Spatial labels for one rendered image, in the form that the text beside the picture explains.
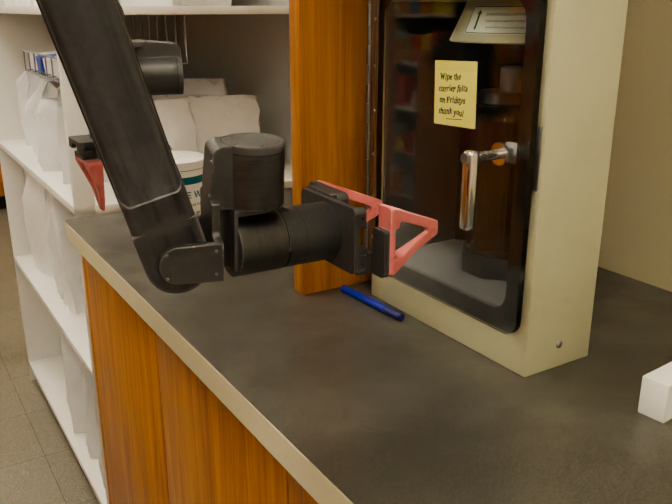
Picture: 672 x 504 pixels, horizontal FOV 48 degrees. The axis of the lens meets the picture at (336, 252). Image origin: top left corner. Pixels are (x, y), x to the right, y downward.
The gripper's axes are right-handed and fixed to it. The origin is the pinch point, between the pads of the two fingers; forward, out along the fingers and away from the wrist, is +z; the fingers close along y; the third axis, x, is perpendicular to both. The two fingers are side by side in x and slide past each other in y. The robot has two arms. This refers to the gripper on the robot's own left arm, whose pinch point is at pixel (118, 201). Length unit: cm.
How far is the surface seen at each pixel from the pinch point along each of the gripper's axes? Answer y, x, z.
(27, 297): 12, 178, 76
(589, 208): 41, -46, -3
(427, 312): 33.0, -27.9, 14.2
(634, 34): 76, -23, -21
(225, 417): 6.0, -19.7, 26.1
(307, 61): 25.4, -9.2, -18.4
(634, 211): 76, -27, 6
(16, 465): -6, 122, 110
